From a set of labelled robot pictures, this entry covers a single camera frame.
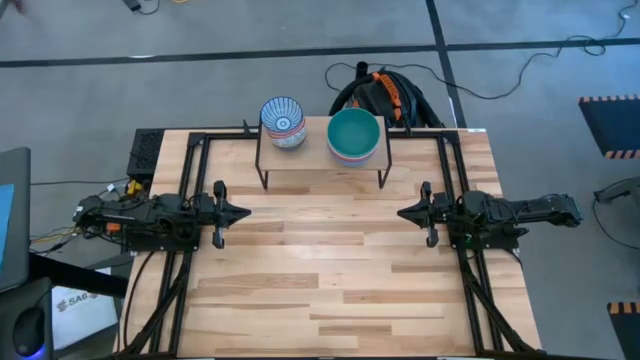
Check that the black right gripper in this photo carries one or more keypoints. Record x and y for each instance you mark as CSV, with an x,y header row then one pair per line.
x,y
442,212

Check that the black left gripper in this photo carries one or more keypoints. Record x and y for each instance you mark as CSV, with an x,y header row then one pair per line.
x,y
205,215

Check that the small grey bowl red inside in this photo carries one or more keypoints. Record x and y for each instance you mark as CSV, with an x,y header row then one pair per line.
x,y
286,143

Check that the large green bowl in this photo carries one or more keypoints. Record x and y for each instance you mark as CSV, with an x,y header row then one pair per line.
x,y
352,132

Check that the small blue striped bowl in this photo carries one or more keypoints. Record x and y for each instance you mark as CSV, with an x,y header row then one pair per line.
x,y
282,115

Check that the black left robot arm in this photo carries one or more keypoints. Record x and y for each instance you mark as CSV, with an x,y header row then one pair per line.
x,y
130,217

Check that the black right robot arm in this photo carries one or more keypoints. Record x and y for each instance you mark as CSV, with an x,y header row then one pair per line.
x,y
525,210

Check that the wooden shelf black metal legs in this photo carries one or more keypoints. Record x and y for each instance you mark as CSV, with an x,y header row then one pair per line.
x,y
315,155

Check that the black perforated box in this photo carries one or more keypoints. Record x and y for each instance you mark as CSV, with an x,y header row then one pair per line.
x,y
147,150

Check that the black and orange vacuum cleaner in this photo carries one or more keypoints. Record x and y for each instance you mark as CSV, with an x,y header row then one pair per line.
x,y
380,95

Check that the black beam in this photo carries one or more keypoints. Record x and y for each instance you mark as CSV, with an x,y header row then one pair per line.
x,y
75,275

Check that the white labelled box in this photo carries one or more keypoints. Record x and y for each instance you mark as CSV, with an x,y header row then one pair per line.
x,y
75,320

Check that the grey laptop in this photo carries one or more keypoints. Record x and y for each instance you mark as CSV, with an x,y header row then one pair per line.
x,y
15,225

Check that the black hazard-striped platform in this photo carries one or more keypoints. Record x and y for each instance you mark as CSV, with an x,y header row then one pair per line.
x,y
615,125
627,335

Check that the black computer mouse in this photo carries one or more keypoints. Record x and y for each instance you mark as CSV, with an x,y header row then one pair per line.
x,y
27,330

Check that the black power adapter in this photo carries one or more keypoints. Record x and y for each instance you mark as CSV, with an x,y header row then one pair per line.
x,y
132,4

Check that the black aluminium rig frame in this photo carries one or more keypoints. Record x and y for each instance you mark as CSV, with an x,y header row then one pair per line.
x,y
425,134

